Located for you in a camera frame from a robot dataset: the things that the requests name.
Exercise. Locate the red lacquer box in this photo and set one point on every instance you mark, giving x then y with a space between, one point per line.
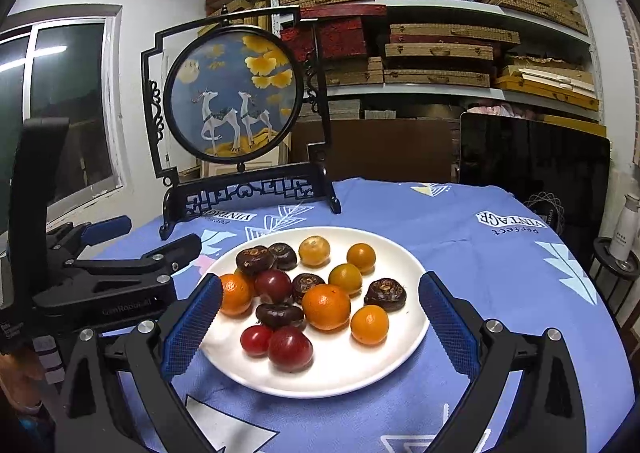
345 37
345 11
297 43

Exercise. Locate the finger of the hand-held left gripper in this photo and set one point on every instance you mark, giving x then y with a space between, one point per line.
170 253
107 228

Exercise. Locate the large orange mandarin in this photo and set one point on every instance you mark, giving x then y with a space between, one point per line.
326 306

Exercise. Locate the dark brown water chestnut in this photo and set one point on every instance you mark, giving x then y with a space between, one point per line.
385 294
284 255
277 315
307 285
254 259

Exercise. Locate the bright red cherry tomato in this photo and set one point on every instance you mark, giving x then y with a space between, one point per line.
256 339

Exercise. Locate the small round black stand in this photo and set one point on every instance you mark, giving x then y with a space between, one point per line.
612 265

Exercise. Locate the round deer embroidery panel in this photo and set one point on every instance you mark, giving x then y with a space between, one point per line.
235 98

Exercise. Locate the stack of woven boxes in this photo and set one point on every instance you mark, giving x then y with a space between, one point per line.
435 50

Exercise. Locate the person's left hand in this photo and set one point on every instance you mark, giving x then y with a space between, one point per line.
25 375

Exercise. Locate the pale yellow mandarin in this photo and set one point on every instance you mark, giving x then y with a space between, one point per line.
314 251

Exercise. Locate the dark red tomato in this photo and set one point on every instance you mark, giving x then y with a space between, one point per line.
290 348
273 284

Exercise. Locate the white metal shelf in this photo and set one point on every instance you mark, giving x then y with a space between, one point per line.
425 5

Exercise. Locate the black flat panel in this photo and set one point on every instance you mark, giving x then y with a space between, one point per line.
530 168

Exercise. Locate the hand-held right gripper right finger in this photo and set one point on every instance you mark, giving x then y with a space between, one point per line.
450 328

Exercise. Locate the stack of yellow flat boxes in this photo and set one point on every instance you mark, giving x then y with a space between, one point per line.
545 83

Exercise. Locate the yellow orange kumquat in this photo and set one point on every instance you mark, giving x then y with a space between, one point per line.
345 278

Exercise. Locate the grey box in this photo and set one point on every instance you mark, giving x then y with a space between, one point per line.
345 109
380 114

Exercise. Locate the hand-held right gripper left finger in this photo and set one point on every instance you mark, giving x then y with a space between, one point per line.
192 330

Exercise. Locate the pink plastic bag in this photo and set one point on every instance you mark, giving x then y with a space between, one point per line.
492 109

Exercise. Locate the white round plate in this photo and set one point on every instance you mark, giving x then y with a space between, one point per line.
350 368

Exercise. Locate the blue printed tablecloth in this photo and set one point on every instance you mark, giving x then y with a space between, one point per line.
450 243

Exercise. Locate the decorative round deer screen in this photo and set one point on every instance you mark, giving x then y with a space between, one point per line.
250 193

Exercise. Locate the white framed window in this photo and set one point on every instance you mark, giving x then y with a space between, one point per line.
75 108

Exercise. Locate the white thermos jug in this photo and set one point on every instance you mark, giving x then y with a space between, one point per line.
625 228

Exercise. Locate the small orange kumquat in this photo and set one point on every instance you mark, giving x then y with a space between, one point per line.
361 257

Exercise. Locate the medium orange mandarin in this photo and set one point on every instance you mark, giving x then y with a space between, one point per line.
235 294
369 324

